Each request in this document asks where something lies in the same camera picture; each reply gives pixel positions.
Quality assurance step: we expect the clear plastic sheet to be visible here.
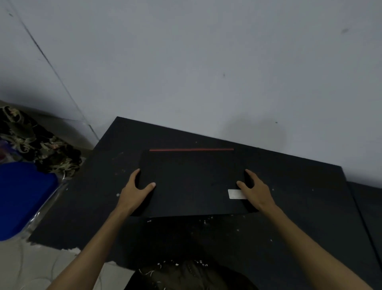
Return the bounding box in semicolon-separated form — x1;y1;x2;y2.
18;175;70;244

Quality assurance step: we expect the black laptop with red strip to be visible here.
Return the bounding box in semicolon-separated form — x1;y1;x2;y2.
131;148;259;218

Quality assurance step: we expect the dark floral patterned cloth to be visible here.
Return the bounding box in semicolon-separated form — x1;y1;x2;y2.
0;105;83;180

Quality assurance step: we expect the person's right forearm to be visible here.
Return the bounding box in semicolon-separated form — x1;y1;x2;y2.
261;205;375;290

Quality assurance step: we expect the person's dark patterned garment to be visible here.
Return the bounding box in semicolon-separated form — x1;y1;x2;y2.
124;259;258;290

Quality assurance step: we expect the person's left forearm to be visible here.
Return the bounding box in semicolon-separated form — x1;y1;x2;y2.
46;206;133;290

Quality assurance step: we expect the person's left hand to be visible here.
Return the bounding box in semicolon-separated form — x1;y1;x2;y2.
116;169;156;215

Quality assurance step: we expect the person's right hand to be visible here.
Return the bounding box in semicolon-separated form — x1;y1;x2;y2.
236;169;279;213

